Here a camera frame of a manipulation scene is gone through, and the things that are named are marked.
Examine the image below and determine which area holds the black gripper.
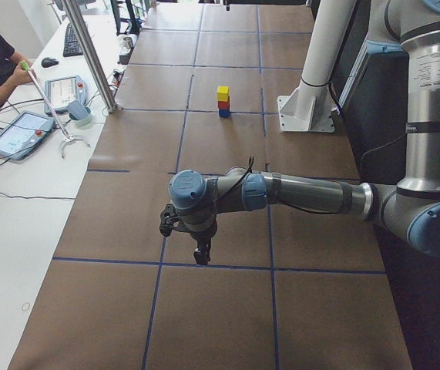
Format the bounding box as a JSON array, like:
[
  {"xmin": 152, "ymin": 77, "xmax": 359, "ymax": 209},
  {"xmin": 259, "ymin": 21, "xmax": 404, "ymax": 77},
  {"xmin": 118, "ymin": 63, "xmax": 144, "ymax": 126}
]
[{"xmin": 190, "ymin": 220, "xmax": 217, "ymax": 265}]

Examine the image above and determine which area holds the yellow cube block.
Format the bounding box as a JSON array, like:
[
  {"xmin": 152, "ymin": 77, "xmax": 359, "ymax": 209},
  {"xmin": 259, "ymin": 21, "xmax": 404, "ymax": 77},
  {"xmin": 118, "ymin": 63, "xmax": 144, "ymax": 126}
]
[{"xmin": 217, "ymin": 86, "xmax": 230, "ymax": 102}]

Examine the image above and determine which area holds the red cube block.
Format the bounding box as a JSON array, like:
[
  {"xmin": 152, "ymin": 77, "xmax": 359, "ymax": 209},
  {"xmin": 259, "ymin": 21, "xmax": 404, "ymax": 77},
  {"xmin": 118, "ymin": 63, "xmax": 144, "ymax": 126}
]
[{"xmin": 217, "ymin": 100, "xmax": 230, "ymax": 111}]

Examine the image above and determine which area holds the blue cube block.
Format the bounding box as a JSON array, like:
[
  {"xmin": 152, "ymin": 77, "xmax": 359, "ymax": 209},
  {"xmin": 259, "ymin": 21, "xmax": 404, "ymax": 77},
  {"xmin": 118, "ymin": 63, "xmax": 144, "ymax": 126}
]
[{"xmin": 218, "ymin": 109, "xmax": 230, "ymax": 118}]

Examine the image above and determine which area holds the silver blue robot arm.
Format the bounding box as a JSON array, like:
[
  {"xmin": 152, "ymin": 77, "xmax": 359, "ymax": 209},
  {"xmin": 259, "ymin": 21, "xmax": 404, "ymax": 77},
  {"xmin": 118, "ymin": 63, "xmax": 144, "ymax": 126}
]
[{"xmin": 160, "ymin": 1, "xmax": 440, "ymax": 265}]

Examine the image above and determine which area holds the metal cup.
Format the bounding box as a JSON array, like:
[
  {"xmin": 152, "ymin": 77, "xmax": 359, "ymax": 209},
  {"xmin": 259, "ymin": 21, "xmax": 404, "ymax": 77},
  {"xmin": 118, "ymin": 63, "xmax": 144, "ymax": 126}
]
[{"xmin": 120, "ymin": 34, "xmax": 138, "ymax": 49}]

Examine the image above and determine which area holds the black keyboard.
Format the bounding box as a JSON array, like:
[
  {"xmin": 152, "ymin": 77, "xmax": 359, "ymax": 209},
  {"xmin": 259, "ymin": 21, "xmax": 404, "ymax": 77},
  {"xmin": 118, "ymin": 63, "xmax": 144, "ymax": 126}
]
[{"xmin": 62, "ymin": 23, "xmax": 83, "ymax": 58}]

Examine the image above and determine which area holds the reacher grabber stick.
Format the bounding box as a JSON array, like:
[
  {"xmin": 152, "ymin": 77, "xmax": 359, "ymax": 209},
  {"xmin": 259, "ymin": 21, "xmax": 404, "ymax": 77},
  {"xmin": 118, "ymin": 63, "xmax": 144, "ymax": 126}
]
[{"xmin": 20, "ymin": 61, "xmax": 91, "ymax": 159}]

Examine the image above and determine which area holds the far teach pendant tablet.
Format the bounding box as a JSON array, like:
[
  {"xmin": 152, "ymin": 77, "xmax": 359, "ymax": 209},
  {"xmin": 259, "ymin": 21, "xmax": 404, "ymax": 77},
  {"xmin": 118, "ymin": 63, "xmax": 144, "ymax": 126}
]
[{"xmin": 44, "ymin": 75, "xmax": 87, "ymax": 114}]

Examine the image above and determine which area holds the teach pendant tablet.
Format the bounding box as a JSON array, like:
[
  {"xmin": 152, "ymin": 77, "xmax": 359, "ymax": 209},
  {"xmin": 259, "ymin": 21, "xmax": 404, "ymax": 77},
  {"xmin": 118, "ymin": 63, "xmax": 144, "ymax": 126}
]
[
  {"xmin": 44, "ymin": 75, "xmax": 87, "ymax": 114},
  {"xmin": 0, "ymin": 111, "xmax": 55, "ymax": 160}
]

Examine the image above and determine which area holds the black computer mouse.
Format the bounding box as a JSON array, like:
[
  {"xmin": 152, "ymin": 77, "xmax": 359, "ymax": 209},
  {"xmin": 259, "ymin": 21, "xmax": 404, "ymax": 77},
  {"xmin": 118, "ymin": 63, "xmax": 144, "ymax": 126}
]
[{"xmin": 41, "ymin": 57, "xmax": 59, "ymax": 68}]

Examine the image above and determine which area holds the near teach pendant tablet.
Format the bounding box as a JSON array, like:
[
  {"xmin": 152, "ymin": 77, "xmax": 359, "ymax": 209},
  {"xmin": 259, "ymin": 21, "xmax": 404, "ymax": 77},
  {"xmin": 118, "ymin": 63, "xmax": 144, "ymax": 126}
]
[{"xmin": 0, "ymin": 111, "xmax": 55, "ymax": 160}]

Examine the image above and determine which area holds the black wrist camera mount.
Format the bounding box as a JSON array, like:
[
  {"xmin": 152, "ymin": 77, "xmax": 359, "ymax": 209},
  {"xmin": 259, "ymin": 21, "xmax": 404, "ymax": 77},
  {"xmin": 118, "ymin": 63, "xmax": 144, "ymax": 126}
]
[{"xmin": 159, "ymin": 203, "xmax": 187, "ymax": 237}]

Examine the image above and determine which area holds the white camera pole mount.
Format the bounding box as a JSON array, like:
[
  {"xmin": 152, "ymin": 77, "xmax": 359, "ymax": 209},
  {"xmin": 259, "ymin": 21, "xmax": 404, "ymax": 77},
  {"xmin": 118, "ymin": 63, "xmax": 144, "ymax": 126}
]
[{"xmin": 277, "ymin": 0, "xmax": 357, "ymax": 133}]

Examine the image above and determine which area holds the aluminium frame post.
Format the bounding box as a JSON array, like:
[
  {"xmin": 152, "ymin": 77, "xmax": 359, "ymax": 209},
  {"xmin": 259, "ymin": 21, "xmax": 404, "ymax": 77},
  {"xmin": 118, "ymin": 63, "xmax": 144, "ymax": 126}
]
[{"xmin": 62, "ymin": 0, "xmax": 117, "ymax": 114}]

